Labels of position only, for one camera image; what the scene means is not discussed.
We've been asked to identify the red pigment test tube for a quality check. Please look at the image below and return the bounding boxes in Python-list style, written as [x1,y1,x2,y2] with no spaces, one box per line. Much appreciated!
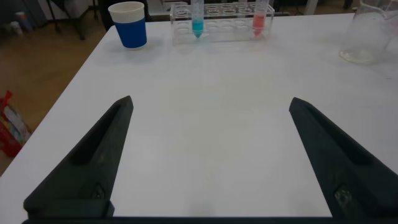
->
[252,0,270,37]

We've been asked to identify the blue pigment test tube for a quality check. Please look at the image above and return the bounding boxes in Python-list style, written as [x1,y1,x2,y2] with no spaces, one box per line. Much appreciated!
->
[190,0,205,39]

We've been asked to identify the red shopping bag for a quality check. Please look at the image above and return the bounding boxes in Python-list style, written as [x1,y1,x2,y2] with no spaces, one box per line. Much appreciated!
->
[0,90,32,158]

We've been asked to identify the black chair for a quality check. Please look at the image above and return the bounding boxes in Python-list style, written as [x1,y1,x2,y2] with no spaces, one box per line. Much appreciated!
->
[46,0,98,40]

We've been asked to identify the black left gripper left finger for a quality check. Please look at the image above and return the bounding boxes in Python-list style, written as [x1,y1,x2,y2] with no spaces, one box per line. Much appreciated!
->
[23,95,134,218]

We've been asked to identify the clear glass beaker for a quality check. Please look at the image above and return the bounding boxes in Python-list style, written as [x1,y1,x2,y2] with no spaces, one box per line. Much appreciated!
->
[338,0,398,65]

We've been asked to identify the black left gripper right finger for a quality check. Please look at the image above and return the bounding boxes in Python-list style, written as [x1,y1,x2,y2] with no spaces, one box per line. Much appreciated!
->
[289,96,398,220]

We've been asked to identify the blue and white paper cup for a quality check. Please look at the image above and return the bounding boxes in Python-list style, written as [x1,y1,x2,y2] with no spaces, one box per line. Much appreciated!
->
[108,1,148,50]

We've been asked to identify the clear acrylic test tube rack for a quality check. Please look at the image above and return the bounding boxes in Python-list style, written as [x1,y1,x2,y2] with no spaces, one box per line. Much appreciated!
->
[169,2,275,45]

